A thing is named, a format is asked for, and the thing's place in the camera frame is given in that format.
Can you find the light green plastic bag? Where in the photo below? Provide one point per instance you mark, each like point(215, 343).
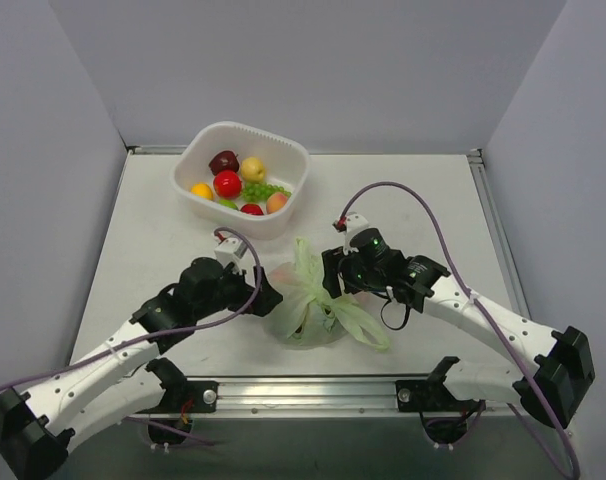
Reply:
point(309, 318)

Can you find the front aluminium mounting rail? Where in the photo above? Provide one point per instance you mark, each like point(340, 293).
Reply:
point(311, 397)

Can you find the small peach in basket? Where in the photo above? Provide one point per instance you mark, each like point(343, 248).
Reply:
point(276, 202)

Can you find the green fruit in basket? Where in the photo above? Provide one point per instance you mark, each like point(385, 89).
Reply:
point(228, 203)

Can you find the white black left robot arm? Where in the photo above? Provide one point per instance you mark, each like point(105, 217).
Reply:
point(128, 373)

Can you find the aluminium table frame rail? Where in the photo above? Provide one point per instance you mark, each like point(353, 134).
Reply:
point(497, 233)

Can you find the bright red apple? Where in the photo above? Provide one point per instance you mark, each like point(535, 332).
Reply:
point(227, 184)

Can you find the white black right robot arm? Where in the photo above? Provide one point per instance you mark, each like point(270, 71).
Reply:
point(551, 370)

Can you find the orange fruit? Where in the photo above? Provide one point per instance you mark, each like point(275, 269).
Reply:
point(202, 190)

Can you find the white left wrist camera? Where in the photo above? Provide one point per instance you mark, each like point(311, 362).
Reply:
point(229, 254)

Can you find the green grape bunch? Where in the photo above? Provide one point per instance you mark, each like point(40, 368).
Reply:
point(260, 192)

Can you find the white plastic basket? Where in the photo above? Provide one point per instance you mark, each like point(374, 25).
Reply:
point(287, 162)

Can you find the dark red apple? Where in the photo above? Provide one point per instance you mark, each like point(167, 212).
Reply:
point(225, 160)

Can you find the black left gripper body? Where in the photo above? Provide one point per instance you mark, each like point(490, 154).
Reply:
point(256, 293)

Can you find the yellow pear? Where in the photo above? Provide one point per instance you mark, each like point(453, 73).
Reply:
point(252, 170)

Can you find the small red fruit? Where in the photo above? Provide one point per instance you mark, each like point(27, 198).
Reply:
point(252, 209)

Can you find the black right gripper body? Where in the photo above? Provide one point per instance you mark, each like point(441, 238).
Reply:
point(334, 273)

